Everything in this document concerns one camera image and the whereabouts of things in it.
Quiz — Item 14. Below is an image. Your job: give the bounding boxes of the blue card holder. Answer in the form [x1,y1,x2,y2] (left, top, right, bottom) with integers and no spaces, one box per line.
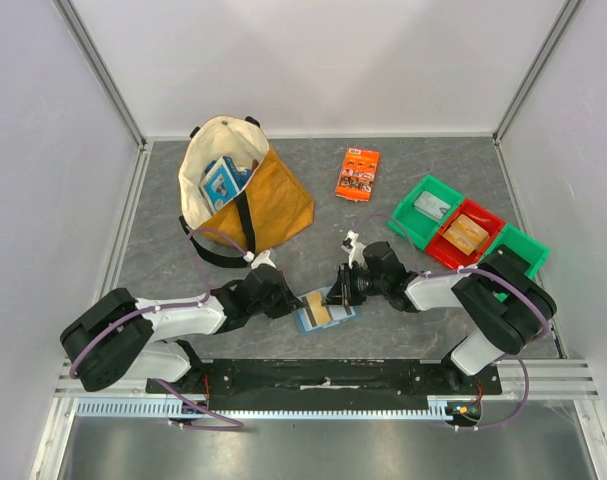
[293,287,362,334]

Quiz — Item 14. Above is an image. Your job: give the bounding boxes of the aluminium frame post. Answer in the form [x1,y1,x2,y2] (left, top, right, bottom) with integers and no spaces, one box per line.
[53,0,147,149]
[492,0,584,146]

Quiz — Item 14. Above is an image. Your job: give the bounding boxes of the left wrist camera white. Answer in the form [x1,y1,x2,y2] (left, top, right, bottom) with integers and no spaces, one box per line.
[243,249,276,269]

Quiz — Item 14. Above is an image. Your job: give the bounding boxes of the green bin far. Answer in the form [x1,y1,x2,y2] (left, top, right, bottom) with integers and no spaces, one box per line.
[388,175,464,250]

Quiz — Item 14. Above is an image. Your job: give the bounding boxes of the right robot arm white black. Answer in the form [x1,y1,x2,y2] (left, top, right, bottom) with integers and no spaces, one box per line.
[323,240,557,394]

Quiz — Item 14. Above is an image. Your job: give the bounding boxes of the orange screw box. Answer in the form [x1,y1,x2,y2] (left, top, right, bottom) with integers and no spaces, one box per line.
[335,147,380,202]

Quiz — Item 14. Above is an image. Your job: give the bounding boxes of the silver cards in bin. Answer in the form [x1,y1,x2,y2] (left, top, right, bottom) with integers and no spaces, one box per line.
[414,191,451,221]

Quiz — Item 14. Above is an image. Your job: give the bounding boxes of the tan tote bag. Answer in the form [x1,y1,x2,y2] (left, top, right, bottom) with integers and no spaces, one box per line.
[178,115,314,269]

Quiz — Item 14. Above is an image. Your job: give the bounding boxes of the green bin near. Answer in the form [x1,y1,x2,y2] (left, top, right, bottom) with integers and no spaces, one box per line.
[480,224,550,279]

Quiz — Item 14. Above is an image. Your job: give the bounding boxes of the slotted cable duct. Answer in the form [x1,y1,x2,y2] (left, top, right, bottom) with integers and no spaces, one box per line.
[75,397,453,421]

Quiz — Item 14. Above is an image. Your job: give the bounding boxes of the green bin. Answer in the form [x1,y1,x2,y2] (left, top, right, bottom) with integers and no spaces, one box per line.
[388,175,464,250]
[480,224,550,279]

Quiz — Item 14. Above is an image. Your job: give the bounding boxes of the blue box in bag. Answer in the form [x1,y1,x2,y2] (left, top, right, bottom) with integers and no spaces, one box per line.
[199,156,252,213]

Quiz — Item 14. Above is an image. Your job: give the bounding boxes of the left aluminium frame post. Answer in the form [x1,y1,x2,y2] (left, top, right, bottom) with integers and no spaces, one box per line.
[53,0,147,149]

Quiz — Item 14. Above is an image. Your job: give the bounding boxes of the gold card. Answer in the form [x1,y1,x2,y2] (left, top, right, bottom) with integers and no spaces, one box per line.
[302,291,332,331]

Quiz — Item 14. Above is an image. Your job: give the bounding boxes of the red bin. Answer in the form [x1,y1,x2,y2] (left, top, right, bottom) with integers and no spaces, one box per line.
[425,198,506,268]

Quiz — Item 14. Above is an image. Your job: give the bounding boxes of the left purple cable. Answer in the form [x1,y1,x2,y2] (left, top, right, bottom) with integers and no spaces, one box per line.
[69,227,252,431]

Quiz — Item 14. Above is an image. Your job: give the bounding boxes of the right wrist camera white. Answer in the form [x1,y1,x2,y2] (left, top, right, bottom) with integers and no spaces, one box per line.
[341,230,365,268]

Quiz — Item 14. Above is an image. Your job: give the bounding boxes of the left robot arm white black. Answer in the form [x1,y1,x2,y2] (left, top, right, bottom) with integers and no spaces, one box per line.
[60,264,303,393]

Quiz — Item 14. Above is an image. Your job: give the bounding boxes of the gold cards in bin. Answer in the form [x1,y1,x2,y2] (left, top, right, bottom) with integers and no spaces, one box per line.
[442,214,489,255]

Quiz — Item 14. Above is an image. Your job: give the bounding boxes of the right aluminium frame post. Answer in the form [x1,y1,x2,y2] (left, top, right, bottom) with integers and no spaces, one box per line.
[492,0,584,146]

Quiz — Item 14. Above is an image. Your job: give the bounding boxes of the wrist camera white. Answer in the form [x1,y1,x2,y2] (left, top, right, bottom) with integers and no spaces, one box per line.
[243,249,276,269]
[341,230,365,268]

